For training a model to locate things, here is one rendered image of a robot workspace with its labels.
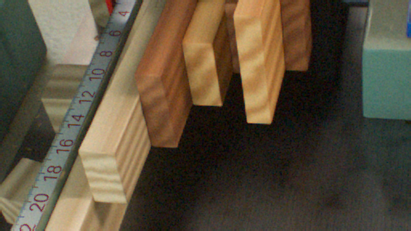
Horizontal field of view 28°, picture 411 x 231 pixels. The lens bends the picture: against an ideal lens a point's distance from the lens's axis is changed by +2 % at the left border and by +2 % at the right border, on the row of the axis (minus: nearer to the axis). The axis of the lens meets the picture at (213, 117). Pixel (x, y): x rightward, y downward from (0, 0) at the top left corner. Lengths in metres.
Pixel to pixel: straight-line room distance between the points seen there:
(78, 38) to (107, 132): 0.37
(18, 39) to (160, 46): 0.29
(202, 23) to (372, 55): 0.10
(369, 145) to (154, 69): 0.15
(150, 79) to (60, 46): 0.36
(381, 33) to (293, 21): 0.05
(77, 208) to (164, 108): 0.07
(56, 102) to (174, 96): 0.23
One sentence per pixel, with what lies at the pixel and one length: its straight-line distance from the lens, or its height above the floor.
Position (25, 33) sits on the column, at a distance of 0.75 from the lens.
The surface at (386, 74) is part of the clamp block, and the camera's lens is 0.51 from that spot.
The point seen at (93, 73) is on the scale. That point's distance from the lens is 0.52.
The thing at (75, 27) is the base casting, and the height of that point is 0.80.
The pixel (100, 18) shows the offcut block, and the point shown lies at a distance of 0.80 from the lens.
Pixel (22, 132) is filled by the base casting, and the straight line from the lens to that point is 0.73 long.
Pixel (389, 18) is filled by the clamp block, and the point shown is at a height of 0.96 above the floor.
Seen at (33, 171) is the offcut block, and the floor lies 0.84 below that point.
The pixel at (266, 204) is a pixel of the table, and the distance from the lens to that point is 0.50.
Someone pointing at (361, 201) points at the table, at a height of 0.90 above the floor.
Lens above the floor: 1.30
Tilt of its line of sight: 46 degrees down
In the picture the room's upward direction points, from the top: 12 degrees counter-clockwise
